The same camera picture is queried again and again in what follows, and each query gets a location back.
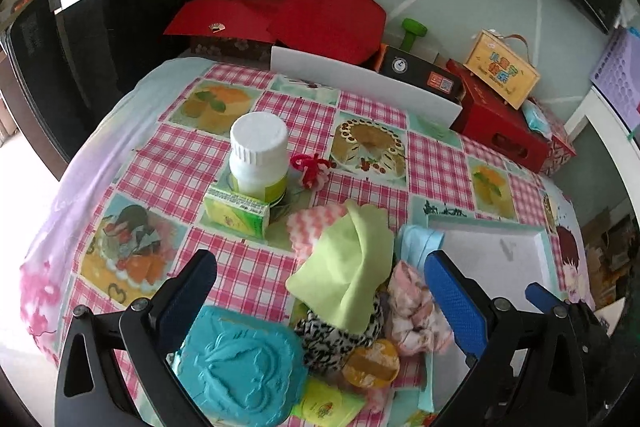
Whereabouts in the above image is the pink floral scrunchie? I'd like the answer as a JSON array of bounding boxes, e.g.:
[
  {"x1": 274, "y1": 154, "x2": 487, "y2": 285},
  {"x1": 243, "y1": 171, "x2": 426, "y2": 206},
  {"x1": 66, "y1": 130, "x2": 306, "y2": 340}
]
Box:
[{"x1": 385, "y1": 261, "x2": 454, "y2": 357}]

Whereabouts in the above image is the blue face mask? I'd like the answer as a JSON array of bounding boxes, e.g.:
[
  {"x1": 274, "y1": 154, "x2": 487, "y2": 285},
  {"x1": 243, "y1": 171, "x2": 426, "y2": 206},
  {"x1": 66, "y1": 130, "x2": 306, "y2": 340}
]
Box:
[{"x1": 394, "y1": 225, "x2": 444, "y2": 275}]

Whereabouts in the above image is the orange round soft item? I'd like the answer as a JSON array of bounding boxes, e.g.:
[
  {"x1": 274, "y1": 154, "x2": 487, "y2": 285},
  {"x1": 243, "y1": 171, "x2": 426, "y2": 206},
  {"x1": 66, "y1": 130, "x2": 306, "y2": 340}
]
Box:
[{"x1": 342, "y1": 339, "x2": 400, "y2": 389}]

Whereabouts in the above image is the light green cloth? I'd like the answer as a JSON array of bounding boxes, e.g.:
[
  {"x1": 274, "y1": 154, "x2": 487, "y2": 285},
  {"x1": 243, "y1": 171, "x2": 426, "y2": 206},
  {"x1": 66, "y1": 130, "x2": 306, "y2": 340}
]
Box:
[{"x1": 285, "y1": 200, "x2": 394, "y2": 335}]

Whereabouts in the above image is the leopard print scrunchie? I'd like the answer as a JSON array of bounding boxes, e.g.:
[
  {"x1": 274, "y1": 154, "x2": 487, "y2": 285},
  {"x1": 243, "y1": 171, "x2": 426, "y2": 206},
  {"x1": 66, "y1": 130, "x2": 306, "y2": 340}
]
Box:
[{"x1": 294, "y1": 296, "x2": 384, "y2": 375}]

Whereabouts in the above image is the green yellow wipes packet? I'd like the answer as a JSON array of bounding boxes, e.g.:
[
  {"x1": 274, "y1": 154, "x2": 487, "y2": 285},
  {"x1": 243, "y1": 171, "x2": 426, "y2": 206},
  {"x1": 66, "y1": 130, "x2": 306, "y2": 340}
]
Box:
[{"x1": 291, "y1": 376, "x2": 367, "y2": 427}]

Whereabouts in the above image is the green tissue pack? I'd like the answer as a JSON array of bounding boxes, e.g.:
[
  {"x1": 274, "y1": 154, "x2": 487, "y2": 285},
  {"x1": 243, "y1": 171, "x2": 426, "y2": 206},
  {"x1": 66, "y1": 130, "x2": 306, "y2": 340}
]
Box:
[{"x1": 203, "y1": 185, "x2": 270, "y2": 239}]

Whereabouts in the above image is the pink white zigzag cloth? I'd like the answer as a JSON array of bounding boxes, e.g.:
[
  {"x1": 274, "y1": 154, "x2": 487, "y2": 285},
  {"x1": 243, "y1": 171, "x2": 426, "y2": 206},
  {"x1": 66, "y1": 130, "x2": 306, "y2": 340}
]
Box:
[{"x1": 286, "y1": 202, "x2": 347, "y2": 265}]

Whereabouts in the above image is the white teal tray box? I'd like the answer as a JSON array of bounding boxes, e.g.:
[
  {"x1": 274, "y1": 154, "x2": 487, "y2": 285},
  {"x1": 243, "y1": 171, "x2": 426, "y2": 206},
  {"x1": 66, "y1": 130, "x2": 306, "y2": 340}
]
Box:
[{"x1": 419, "y1": 215, "x2": 566, "y2": 413}]

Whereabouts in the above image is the teal heart plastic box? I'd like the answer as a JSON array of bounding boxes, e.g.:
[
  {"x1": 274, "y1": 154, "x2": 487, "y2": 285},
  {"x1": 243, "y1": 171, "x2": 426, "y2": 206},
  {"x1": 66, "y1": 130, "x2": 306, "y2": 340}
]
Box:
[{"x1": 171, "y1": 306, "x2": 308, "y2": 426}]

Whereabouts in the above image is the pink checkered tablecloth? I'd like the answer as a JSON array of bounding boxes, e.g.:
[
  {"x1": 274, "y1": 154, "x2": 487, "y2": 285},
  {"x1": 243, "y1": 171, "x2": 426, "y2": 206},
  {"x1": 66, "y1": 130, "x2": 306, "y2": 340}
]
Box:
[{"x1": 19, "y1": 56, "x2": 597, "y2": 427}]

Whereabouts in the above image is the patterned red box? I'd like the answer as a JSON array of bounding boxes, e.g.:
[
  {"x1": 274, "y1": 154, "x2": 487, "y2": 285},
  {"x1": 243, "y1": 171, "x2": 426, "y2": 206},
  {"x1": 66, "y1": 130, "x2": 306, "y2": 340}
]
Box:
[{"x1": 530, "y1": 98, "x2": 576, "y2": 176}]

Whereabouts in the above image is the red gift box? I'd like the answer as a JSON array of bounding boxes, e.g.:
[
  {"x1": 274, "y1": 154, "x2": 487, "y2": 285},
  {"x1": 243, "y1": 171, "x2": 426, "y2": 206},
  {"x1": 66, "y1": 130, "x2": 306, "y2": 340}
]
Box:
[{"x1": 446, "y1": 58, "x2": 550, "y2": 173}]

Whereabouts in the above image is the blue wipes pack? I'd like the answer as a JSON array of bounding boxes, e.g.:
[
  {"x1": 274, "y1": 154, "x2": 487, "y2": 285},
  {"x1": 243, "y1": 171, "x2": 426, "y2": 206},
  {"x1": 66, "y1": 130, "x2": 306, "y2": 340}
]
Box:
[{"x1": 521, "y1": 100, "x2": 552, "y2": 141}]

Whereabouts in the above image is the red white yarn ornament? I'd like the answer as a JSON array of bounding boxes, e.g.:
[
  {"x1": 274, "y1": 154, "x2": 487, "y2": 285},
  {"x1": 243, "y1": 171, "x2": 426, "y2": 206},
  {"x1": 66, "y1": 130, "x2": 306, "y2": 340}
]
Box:
[{"x1": 290, "y1": 153, "x2": 333, "y2": 192}]

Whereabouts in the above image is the white shelf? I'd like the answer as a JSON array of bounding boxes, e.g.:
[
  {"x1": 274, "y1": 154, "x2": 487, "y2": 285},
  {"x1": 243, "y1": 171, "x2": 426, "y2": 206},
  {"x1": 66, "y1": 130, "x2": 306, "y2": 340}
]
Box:
[{"x1": 564, "y1": 87, "x2": 640, "y2": 217}]

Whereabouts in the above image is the purple perforated basket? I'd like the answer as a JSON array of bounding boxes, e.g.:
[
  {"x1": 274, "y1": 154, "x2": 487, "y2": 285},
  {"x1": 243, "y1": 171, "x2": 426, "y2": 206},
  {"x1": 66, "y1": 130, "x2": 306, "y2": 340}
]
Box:
[{"x1": 590, "y1": 27, "x2": 640, "y2": 138}]

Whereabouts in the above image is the black box with label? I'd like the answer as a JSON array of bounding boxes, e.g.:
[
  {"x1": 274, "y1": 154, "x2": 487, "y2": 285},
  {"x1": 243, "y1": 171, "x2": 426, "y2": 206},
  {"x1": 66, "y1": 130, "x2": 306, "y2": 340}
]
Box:
[{"x1": 374, "y1": 44, "x2": 464, "y2": 103}]

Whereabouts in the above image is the white pill bottle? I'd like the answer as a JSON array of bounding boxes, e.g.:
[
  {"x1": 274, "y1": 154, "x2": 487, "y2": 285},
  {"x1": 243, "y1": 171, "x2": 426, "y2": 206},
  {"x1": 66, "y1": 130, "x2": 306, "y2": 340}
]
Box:
[{"x1": 229, "y1": 112, "x2": 288, "y2": 205}]

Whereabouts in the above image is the green dumbbell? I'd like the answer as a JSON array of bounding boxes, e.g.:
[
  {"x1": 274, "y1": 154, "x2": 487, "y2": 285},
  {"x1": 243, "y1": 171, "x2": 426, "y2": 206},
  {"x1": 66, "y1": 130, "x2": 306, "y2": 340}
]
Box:
[{"x1": 399, "y1": 18, "x2": 427, "y2": 53}]

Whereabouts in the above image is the white board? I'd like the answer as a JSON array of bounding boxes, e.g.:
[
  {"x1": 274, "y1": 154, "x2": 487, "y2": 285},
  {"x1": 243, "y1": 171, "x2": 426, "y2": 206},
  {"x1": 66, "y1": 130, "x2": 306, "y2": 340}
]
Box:
[{"x1": 270, "y1": 46, "x2": 462, "y2": 128}]

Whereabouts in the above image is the black cabinet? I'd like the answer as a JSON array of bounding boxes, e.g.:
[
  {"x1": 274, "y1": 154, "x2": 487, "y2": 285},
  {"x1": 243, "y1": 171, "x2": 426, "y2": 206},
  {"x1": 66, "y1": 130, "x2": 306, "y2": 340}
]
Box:
[{"x1": 1, "y1": 0, "x2": 190, "y2": 179}]

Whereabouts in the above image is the red folded bag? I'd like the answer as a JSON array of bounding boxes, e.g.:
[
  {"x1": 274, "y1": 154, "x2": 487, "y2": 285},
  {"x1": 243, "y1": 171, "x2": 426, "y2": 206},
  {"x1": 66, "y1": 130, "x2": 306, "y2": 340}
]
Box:
[{"x1": 164, "y1": 0, "x2": 386, "y2": 65}]

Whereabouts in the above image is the wooden handled box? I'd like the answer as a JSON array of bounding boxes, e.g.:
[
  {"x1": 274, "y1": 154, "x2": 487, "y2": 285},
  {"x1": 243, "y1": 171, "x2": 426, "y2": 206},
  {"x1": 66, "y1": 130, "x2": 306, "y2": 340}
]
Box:
[{"x1": 463, "y1": 29, "x2": 540, "y2": 109}]

